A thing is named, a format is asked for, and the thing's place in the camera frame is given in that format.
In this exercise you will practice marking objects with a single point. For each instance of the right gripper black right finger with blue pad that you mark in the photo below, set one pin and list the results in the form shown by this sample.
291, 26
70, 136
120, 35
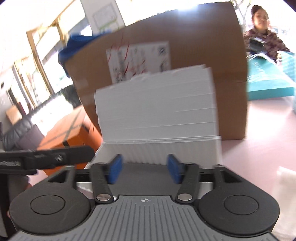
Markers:
225, 201

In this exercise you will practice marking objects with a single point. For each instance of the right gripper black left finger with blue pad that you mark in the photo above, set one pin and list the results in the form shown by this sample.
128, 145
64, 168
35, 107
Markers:
55, 205

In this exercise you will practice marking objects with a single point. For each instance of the white tissue stack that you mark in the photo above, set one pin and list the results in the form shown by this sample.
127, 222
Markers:
284, 193

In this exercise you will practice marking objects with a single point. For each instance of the flat teal box lid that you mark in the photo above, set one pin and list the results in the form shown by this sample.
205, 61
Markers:
266, 80

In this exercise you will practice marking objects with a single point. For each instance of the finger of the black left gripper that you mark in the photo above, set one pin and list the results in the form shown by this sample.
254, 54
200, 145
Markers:
27, 162

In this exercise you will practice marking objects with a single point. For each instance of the white plastic storage box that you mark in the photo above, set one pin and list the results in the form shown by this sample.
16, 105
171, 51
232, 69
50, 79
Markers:
151, 116

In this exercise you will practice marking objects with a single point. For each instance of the dark leather sofa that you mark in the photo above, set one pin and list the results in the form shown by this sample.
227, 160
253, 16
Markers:
48, 110

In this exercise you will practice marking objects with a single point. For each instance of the large teal box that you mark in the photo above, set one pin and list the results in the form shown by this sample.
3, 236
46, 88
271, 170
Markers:
286, 61

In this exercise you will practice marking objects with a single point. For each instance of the blue cloth behind box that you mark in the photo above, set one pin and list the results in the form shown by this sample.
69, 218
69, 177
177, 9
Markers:
76, 43

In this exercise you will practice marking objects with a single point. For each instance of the seated person in background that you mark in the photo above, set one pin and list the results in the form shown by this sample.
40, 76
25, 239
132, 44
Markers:
260, 30

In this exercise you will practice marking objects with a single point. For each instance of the brown cardboard box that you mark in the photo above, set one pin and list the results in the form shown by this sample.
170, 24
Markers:
208, 35

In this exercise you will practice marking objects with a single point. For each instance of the orange cardboard box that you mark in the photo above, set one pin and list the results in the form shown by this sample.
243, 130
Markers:
75, 129

